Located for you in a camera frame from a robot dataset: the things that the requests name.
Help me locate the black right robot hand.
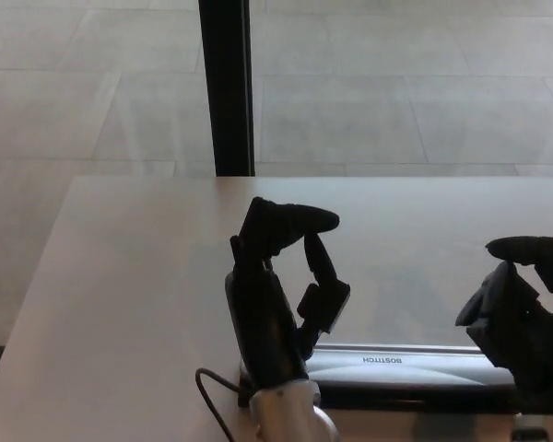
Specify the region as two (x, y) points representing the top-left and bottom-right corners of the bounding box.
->
(455, 231), (553, 419)

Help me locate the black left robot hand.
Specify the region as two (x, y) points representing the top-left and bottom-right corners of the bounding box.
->
(223, 196), (351, 392)

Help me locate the silver black Bostitch hole punch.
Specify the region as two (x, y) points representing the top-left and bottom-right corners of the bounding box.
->
(237, 343), (523, 408)

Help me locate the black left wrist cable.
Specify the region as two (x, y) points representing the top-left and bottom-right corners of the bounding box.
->
(194, 366), (259, 442)

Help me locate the black vertical window frame post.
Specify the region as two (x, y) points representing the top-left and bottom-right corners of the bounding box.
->
(198, 0), (257, 178)

